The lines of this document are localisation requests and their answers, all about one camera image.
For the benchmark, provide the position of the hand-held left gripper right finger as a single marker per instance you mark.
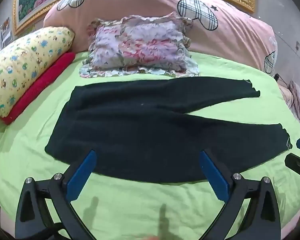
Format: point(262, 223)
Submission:
point(215, 175)

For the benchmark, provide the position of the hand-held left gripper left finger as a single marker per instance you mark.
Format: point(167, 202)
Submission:
point(81, 175)

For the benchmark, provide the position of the black pants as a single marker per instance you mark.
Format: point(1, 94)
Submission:
point(145, 130)

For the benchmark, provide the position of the pink striped cloth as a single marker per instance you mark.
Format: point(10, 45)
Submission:
point(298, 100)

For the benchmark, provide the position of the green bed sheet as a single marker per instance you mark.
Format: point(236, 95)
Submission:
point(130, 205)

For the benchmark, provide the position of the red towel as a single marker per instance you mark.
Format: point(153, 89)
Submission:
point(43, 80)

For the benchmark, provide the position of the yellow cartoon print pillow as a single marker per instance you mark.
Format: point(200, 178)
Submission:
point(22, 65)

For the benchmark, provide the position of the floral ruffled pillow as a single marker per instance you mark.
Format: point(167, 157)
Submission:
point(140, 47)

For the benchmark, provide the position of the pink heart print duvet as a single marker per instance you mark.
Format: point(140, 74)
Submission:
point(152, 2)

